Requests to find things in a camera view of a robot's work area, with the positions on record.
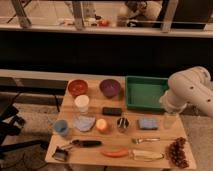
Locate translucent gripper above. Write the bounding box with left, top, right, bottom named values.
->
left=163, top=107, right=179, bottom=129

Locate black eraser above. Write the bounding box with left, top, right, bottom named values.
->
left=102, top=107, right=122, bottom=116

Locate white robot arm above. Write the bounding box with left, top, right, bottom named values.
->
left=159, top=66, right=213, bottom=129

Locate purple bowl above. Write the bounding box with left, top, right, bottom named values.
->
left=99, top=79, right=121, bottom=98

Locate red bowl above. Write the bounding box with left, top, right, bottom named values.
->
left=68, top=79, right=88, bottom=97

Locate blue sponge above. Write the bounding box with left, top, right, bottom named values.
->
left=138, top=118, right=158, bottom=130

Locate dark red grape bunch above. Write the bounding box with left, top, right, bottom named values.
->
left=168, top=137, right=189, bottom=169

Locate green plastic tray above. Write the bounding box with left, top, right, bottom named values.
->
left=125, top=76, right=168, bottom=111

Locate small metal cup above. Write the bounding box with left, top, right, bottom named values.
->
left=117, top=117, right=129, bottom=133

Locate red yellow apple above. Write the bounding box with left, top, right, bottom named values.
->
left=96, top=119, right=109, bottom=133

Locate grey-blue cloth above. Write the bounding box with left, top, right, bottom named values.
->
left=73, top=116, right=96, bottom=132

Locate white cup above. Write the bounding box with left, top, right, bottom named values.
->
left=74, top=95, right=90, bottom=113

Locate blue cup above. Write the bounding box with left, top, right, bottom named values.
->
left=53, top=120, right=69, bottom=137

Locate person in background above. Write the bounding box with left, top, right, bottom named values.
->
left=117, top=0, right=162, bottom=27

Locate small metal clip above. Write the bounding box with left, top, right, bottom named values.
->
left=52, top=147, right=69, bottom=162

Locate black office chair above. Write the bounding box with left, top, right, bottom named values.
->
left=0, top=95, right=49, bottom=159

